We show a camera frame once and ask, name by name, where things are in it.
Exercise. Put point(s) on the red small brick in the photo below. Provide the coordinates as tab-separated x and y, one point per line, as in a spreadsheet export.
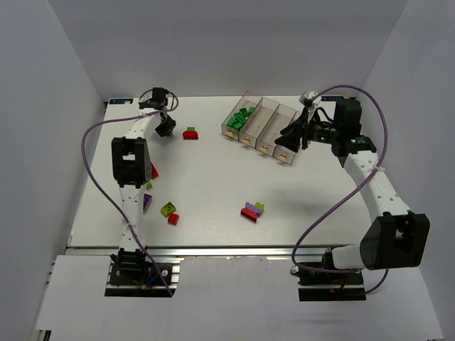
173	219

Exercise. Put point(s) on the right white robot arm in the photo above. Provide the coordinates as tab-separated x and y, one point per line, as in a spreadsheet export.
397	236

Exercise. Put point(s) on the corner logo sticker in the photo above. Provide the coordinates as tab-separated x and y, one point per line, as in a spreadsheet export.
331	98
120	101

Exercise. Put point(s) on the lilac purple brick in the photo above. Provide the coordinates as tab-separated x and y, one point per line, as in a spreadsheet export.
252	207

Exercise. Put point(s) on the purple flat brick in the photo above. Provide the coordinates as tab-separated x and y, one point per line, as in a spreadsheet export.
147	202

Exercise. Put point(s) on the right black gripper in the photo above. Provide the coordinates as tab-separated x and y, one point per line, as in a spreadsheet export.
304	131

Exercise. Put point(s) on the red brick near left arm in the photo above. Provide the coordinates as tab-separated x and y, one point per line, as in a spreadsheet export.
154	172

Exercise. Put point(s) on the aluminium front rail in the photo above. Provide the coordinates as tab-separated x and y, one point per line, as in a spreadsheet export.
187	251

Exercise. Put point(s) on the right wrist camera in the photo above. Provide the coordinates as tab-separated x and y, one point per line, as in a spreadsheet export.
307	99

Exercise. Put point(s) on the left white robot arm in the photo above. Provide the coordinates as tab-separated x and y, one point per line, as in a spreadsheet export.
131	163

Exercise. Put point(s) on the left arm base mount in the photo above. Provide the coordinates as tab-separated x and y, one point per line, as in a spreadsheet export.
132	275

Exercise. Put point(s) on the red brick with green top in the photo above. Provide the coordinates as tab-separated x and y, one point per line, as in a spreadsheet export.
190	133

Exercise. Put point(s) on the green long brick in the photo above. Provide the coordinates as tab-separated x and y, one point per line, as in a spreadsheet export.
240	118

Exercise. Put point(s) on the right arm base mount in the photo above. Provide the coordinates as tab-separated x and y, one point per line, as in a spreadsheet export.
320	281

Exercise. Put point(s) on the clear four-bin organizer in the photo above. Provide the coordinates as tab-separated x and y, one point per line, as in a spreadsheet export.
263	126

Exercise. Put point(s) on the left corner logo sticker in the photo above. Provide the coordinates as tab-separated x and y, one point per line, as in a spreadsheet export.
120	101

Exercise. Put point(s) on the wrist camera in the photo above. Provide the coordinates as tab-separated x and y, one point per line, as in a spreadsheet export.
307	99
146	103

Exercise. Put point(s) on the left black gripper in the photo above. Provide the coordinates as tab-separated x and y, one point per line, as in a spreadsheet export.
165	126

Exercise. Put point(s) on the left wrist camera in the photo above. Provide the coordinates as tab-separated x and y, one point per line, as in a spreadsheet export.
146	103

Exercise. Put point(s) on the right corner logo sticker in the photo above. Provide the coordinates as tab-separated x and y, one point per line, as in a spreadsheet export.
331	98

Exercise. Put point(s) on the lime yellow brick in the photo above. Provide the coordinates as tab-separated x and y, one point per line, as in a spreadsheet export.
168	209

